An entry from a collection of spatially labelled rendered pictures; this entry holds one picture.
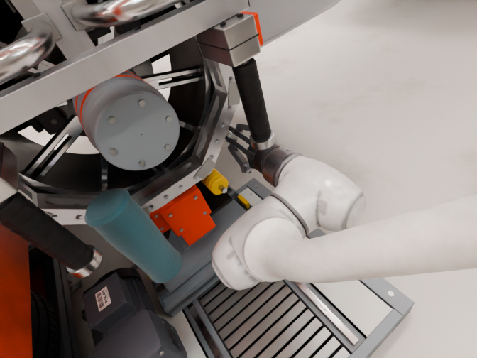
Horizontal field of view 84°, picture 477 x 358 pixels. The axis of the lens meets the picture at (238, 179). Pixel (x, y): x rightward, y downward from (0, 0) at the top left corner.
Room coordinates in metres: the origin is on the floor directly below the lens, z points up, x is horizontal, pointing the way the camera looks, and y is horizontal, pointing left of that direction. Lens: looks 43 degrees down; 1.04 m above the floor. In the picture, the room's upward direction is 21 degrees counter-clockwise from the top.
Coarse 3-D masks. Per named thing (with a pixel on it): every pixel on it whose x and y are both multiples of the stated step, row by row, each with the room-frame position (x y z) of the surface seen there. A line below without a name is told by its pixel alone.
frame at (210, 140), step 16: (208, 64) 0.64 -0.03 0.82; (224, 80) 0.59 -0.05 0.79; (224, 96) 0.60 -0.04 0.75; (208, 112) 0.63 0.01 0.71; (224, 112) 0.58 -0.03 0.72; (208, 128) 0.61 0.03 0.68; (224, 128) 0.58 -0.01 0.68; (208, 144) 0.56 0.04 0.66; (192, 160) 0.58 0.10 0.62; (208, 160) 0.55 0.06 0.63; (160, 176) 0.57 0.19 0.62; (176, 176) 0.56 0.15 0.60; (192, 176) 0.53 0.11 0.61; (32, 192) 0.47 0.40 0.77; (144, 192) 0.53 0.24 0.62; (160, 192) 0.50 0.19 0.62; (176, 192) 0.51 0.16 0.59; (48, 208) 0.43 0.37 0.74; (64, 208) 0.44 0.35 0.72; (80, 208) 0.45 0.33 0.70; (144, 208) 0.48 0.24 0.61; (64, 224) 0.43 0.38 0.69
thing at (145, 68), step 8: (24, 32) 0.73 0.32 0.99; (56, 48) 0.74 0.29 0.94; (48, 56) 0.73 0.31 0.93; (56, 56) 0.74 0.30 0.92; (64, 56) 0.73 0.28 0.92; (144, 64) 0.80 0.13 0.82; (24, 72) 0.71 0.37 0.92; (136, 72) 0.79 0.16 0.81; (144, 72) 0.80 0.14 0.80; (152, 72) 0.80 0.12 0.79; (16, 80) 0.70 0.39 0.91; (64, 112) 0.71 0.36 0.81
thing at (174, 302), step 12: (228, 192) 0.86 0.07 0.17; (240, 204) 0.79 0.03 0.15; (192, 276) 0.54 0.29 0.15; (204, 276) 0.51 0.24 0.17; (216, 276) 0.52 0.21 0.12; (156, 288) 0.52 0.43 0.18; (180, 288) 0.51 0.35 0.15; (192, 288) 0.48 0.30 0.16; (204, 288) 0.49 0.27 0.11; (168, 300) 0.48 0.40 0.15; (180, 300) 0.46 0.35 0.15; (192, 300) 0.47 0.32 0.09; (168, 312) 0.44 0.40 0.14
